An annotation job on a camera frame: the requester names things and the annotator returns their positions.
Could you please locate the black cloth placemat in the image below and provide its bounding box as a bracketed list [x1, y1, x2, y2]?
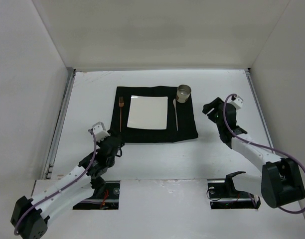
[110, 86, 198, 143]

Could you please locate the white paper cup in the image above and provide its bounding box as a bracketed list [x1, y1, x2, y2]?
[175, 84, 191, 104]

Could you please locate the silver knife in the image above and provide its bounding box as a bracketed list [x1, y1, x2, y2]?
[173, 98, 178, 131]

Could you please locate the copper fork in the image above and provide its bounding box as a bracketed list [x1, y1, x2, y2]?
[119, 96, 124, 132]

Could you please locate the square white plate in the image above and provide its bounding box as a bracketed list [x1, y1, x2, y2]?
[127, 95, 168, 130]

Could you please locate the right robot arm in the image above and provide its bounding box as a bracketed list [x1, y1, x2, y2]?
[202, 94, 305, 209]

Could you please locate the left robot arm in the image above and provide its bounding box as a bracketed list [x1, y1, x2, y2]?
[10, 135, 125, 239]

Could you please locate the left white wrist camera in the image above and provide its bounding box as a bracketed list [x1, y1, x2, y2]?
[91, 121, 110, 142]

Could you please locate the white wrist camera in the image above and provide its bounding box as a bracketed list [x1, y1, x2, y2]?
[91, 121, 110, 142]
[229, 95, 244, 110]

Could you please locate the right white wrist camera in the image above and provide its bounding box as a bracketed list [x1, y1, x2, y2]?
[229, 95, 244, 110]

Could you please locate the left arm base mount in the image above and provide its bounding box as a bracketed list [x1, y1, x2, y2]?
[72, 181, 121, 210]

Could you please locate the right aluminium rail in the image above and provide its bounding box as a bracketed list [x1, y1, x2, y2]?
[244, 68, 275, 148]

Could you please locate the aluminium rail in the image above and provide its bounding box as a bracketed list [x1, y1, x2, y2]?
[244, 68, 275, 148]
[41, 67, 76, 180]

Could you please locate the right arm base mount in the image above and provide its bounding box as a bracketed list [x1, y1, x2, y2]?
[206, 171, 261, 210]

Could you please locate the left aluminium rail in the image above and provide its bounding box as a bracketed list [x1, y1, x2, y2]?
[41, 67, 76, 180]

